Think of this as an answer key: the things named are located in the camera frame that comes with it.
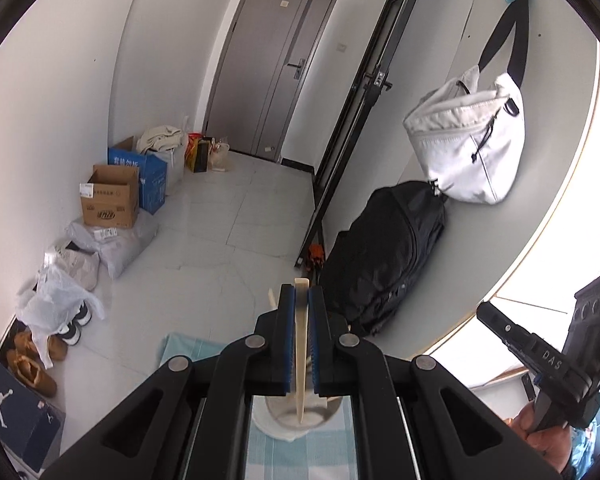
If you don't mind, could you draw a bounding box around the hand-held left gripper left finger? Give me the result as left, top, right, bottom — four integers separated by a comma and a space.
40, 284, 295, 480

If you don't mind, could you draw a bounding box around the black paper bag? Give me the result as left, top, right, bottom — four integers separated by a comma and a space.
192, 137, 213, 173

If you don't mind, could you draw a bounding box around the beige mailer bag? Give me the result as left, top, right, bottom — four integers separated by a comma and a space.
47, 242, 101, 291

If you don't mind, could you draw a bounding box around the black backpack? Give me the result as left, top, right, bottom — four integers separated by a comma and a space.
317, 180, 448, 338

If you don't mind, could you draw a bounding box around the beige cloth bag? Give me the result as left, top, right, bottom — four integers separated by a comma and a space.
136, 125, 183, 153

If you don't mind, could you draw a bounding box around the grey door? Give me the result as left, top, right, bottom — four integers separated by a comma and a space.
202, 0, 343, 163

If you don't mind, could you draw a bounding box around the beige plastic bag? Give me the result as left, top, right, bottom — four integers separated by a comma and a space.
210, 137, 231, 171

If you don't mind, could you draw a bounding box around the white sling bag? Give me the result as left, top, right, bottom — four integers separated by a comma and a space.
402, 0, 531, 206

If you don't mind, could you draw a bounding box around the dark blue shoe box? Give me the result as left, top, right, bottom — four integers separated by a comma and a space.
0, 355, 66, 471

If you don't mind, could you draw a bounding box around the black framed glass door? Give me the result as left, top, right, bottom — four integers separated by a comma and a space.
297, 0, 433, 268

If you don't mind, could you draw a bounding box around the blue cardboard box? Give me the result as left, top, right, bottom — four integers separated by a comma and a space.
107, 136, 168, 215

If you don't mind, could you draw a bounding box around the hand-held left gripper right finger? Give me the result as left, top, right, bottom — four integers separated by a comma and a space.
309, 285, 563, 480

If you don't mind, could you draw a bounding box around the teal checkered tablecloth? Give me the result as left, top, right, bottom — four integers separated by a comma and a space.
159, 332, 361, 480

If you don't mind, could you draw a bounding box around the grey mailer bag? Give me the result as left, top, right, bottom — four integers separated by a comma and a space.
66, 220, 159, 279

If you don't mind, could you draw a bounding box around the white plastic bag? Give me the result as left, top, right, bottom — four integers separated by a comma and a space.
17, 265, 106, 368

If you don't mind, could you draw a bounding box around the white grey utensil holder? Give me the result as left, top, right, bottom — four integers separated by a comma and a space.
252, 394, 351, 443

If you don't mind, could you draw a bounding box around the brown cardboard box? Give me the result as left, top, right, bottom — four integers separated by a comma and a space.
80, 164, 141, 230

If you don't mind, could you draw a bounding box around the person's right hand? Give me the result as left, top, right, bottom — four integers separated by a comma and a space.
510, 400, 588, 473

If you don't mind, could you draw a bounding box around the orange black tool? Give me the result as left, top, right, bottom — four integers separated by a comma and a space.
302, 242, 326, 271

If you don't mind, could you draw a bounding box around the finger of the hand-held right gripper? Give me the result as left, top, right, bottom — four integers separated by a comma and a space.
476, 301, 536, 368

